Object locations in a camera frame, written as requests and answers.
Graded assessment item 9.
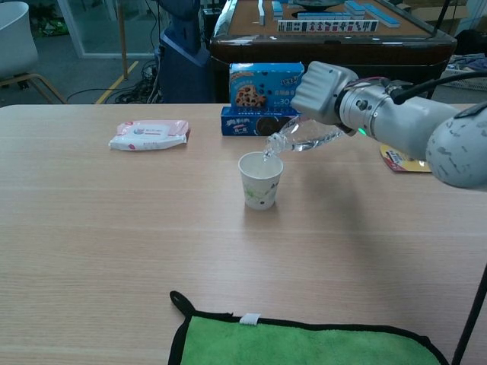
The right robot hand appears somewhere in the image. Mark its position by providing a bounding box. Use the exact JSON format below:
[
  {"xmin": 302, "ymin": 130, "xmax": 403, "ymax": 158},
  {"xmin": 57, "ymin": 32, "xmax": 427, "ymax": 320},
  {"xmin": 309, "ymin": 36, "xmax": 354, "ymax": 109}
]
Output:
[{"xmin": 290, "ymin": 60, "xmax": 361, "ymax": 137}]

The clear plastic bottle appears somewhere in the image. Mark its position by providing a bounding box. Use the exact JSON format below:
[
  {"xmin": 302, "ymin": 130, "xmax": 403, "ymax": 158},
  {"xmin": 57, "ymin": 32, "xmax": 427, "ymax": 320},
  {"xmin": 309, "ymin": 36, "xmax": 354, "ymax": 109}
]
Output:
[{"xmin": 262, "ymin": 115, "xmax": 345, "ymax": 163}]

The white paper cup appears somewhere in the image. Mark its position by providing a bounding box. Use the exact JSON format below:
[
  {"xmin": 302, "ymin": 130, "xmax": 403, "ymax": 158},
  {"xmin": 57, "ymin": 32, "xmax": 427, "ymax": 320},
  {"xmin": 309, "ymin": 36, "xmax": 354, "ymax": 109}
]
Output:
[{"xmin": 237, "ymin": 151, "xmax": 285, "ymax": 211}]

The brown mahjong table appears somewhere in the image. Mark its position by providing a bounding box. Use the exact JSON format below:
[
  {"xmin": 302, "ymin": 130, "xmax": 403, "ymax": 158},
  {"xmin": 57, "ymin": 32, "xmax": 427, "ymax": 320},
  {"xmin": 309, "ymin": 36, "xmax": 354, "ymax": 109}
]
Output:
[{"xmin": 208, "ymin": 0, "xmax": 457, "ymax": 104}]

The light blue cookie box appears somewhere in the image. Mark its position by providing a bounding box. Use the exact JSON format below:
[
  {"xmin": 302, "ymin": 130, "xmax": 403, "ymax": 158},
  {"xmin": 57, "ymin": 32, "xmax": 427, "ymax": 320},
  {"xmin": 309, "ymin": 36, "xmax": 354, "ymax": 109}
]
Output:
[{"xmin": 228, "ymin": 62, "xmax": 305, "ymax": 110}]

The face-up mahjong tile row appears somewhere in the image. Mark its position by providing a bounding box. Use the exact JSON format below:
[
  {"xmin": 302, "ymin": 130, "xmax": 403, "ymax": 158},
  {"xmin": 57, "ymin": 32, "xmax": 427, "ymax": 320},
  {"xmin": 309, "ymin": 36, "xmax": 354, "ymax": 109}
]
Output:
[{"xmin": 277, "ymin": 19, "xmax": 380, "ymax": 33}]

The dark blue Oreo box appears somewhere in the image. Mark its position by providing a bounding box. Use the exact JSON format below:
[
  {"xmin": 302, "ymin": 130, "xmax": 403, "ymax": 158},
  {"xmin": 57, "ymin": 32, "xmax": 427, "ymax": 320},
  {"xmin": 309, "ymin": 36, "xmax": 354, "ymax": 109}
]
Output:
[{"xmin": 220, "ymin": 105, "xmax": 304, "ymax": 138}]

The yellow razor blister pack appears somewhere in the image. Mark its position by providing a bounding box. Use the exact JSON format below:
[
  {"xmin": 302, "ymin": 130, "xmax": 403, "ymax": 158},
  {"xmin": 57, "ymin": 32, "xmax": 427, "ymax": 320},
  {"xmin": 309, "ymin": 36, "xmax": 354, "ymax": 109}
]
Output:
[{"xmin": 379, "ymin": 143, "xmax": 433, "ymax": 174}]

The white plastic basket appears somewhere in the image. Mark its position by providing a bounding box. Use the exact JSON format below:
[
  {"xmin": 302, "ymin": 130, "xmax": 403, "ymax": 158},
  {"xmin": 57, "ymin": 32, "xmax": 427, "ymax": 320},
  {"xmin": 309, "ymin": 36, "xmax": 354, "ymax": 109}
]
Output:
[{"xmin": 437, "ymin": 55, "xmax": 487, "ymax": 90}]

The black bag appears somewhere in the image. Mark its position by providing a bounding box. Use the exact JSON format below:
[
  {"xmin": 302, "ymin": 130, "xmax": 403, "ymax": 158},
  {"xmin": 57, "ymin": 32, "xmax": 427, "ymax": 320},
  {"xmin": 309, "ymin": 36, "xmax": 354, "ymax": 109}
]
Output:
[{"xmin": 454, "ymin": 30, "xmax": 487, "ymax": 56}]

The pink wet wipes pack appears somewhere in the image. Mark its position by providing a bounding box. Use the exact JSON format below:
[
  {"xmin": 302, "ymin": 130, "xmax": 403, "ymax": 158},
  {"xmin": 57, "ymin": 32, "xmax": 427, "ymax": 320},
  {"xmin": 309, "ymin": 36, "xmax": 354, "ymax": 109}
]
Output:
[{"xmin": 108, "ymin": 119, "xmax": 191, "ymax": 152}]

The green microfiber cloth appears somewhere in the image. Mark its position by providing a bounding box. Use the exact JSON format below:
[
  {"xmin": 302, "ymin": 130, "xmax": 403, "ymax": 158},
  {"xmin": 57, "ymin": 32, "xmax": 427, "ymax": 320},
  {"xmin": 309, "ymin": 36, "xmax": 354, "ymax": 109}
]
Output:
[{"xmin": 168, "ymin": 290, "xmax": 450, "ymax": 365}]

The black pole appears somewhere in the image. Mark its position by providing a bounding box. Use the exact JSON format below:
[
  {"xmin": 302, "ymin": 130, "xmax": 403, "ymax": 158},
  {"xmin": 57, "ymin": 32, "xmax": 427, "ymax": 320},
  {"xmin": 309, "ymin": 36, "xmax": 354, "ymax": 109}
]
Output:
[{"xmin": 450, "ymin": 281, "xmax": 487, "ymax": 365}]

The chair with wooden legs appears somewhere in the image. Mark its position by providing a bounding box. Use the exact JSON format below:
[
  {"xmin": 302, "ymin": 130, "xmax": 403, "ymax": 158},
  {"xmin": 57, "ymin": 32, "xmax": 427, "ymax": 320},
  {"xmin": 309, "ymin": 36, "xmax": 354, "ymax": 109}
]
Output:
[{"xmin": 0, "ymin": 2, "xmax": 68, "ymax": 104}]

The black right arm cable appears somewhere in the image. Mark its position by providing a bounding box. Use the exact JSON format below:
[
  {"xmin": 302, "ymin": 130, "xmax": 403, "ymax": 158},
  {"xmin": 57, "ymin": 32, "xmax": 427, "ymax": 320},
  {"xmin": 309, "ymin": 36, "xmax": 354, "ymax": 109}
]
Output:
[{"xmin": 393, "ymin": 70, "xmax": 487, "ymax": 104}]

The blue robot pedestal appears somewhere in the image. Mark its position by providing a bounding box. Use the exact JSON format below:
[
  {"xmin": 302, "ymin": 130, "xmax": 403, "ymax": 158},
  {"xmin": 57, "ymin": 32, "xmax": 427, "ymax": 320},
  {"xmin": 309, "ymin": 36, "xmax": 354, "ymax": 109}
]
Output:
[{"xmin": 155, "ymin": 0, "xmax": 212, "ymax": 103}]

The black cable bundle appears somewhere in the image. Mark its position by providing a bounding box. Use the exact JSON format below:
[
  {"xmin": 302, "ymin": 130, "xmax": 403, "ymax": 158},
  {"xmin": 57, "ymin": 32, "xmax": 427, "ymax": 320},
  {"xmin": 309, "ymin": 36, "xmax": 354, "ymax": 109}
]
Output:
[{"xmin": 68, "ymin": 56, "xmax": 164, "ymax": 104}]

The wooden post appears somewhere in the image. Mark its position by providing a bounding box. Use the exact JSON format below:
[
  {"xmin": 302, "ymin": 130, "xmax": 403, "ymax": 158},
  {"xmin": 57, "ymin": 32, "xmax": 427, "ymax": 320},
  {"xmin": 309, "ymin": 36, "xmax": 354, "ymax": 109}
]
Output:
[{"xmin": 116, "ymin": 0, "xmax": 129, "ymax": 81}]

